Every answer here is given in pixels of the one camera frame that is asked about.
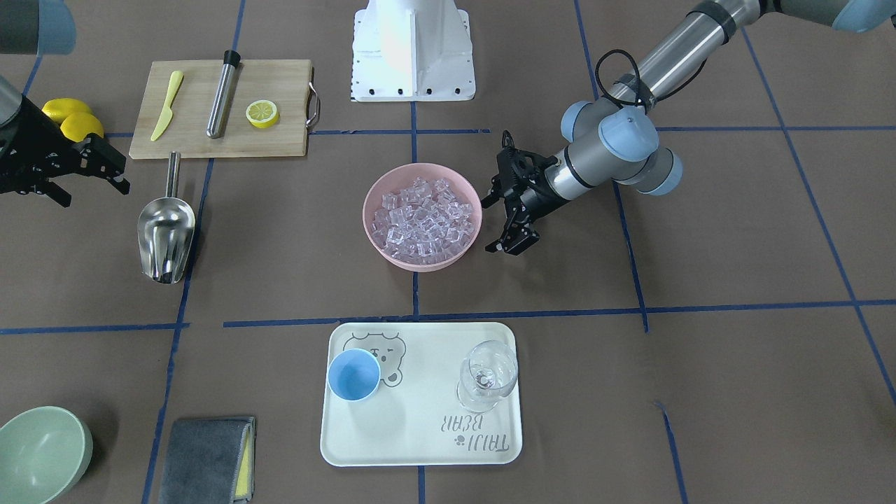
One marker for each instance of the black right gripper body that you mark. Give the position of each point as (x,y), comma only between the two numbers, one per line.
(43,155)

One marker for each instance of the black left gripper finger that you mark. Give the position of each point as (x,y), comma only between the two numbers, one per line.
(495,194)
(517,235)

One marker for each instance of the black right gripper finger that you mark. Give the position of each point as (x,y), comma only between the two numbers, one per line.
(100,159)
(41,185)

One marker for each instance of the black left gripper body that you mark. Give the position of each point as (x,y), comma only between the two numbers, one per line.
(541,199)

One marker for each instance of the metal ice scoop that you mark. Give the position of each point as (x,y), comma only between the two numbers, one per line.
(165,230)

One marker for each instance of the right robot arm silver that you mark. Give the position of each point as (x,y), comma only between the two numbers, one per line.
(36,28)

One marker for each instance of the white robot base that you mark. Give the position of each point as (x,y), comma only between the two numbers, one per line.
(412,51)

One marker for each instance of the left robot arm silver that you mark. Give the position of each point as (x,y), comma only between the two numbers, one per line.
(613,138)

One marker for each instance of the clear ice cubes pile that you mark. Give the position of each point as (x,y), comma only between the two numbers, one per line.
(423,223)

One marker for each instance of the light blue cup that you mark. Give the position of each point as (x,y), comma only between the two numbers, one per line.
(354,375)

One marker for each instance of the yellow lemon lower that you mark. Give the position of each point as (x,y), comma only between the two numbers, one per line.
(77,126)

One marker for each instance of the yellow lemon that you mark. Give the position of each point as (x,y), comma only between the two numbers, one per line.
(60,109)
(77,126)

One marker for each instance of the yellow lemon upper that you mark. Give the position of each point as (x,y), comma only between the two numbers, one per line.
(60,109)

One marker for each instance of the pink bowl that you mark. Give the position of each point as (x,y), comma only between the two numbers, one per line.
(403,176)

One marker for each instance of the yellow plastic knife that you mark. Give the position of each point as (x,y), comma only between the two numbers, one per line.
(166,112)

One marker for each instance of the clear wine glass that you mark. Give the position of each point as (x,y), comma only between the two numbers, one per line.
(488,375)

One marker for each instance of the blue tape line crosswise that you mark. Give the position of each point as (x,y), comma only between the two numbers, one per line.
(614,311)

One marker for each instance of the steel muddler black tip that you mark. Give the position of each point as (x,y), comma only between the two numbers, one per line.
(223,97)

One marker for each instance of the lemon half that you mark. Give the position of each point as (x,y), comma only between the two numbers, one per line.
(262,113)

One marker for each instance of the wooden cutting board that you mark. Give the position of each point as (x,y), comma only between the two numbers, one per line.
(284,81)

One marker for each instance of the green bowl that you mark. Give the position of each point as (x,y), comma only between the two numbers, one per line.
(45,451)

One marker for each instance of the blue tape line lengthwise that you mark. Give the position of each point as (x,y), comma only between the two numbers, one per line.
(421,470)

